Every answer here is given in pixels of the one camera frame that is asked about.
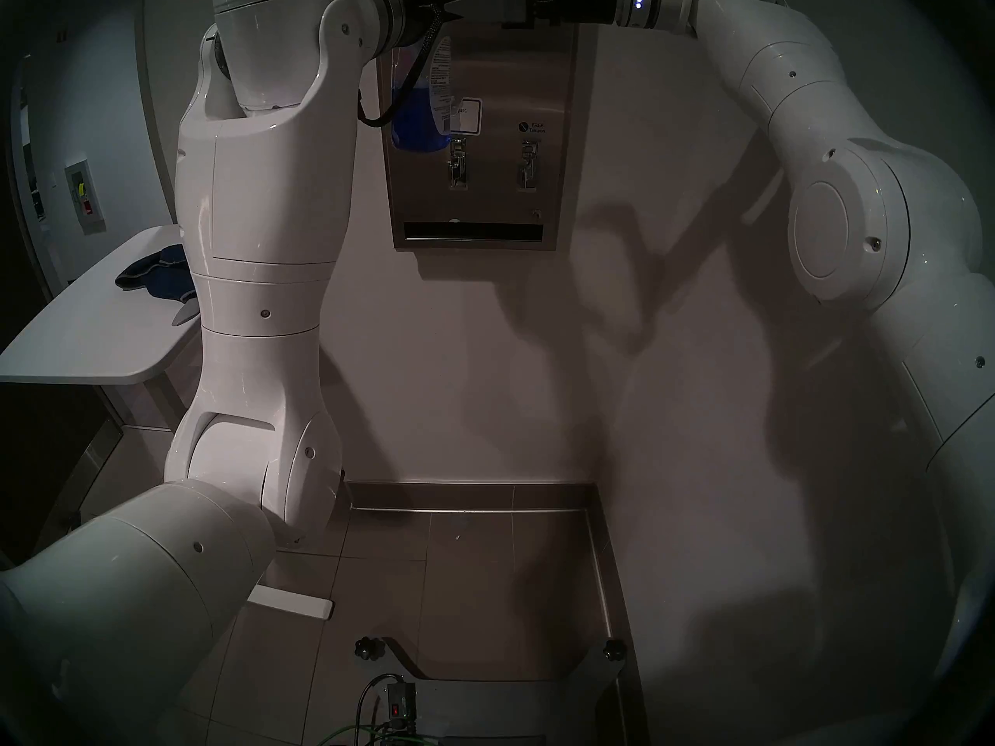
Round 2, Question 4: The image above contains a blue cleaner spray bottle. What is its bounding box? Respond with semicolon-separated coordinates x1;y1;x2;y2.
391;33;459;153

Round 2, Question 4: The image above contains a grey robot base platform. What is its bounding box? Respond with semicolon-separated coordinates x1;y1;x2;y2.
379;636;627;746

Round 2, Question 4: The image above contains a dark blue cloth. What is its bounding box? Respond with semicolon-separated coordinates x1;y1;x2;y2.
115;243;195;303

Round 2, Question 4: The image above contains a black box with red light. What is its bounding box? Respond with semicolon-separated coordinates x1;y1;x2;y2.
385;678;419;731

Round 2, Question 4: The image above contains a stainless steel wall dispenser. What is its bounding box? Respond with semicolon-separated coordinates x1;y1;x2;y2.
373;0;584;252

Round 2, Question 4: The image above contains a thick black left wrist cable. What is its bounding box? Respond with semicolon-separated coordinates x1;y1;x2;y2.
356;10;445;128

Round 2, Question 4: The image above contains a white wall switch box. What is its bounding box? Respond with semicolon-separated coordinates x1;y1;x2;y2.
65;159;107;233

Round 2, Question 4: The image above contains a black base cable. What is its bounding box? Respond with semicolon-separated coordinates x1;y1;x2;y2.
355;672;405;739

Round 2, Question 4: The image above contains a green cable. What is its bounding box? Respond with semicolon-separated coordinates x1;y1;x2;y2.
315;720;405;746

